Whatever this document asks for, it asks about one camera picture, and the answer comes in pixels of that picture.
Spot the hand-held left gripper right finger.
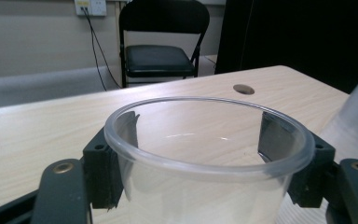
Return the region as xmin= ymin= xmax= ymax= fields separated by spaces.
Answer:
xmin=257 ymin=110 xmax=337 ymax=209

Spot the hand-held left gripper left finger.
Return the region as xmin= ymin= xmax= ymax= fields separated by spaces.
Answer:
xmin=82 ymin=110 xmax=141 ymax=210

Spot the stack of clear cups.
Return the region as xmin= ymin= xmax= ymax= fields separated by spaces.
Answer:
xmin=319 ymin=60 xmax=358 ymax=166

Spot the clear disposable plastic cup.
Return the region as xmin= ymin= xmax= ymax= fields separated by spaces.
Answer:
xmin=103 ymin=96 xmax=316 ymax=224

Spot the black folding chair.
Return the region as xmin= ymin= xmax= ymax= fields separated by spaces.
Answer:
xmin=118 ymin=0 xmax=211 ymax=89

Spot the dark curtain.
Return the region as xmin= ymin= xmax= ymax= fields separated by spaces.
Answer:
xmin=213 ymin=0 xmax=358 ymax=95

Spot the black wall socket cable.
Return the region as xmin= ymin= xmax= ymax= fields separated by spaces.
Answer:
xmin=81 ymin=7 xmax=108 ymax=92
xmin=84 ymin=7 xmax=123 ymax=91

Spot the round table cable hole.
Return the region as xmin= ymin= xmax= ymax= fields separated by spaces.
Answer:
xmin=232 ymin=83 xmax=256 ymax=96

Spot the white wall socket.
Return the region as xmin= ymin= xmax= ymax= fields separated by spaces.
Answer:
xmin=74 ymin=0 xmax=108 ymax=17

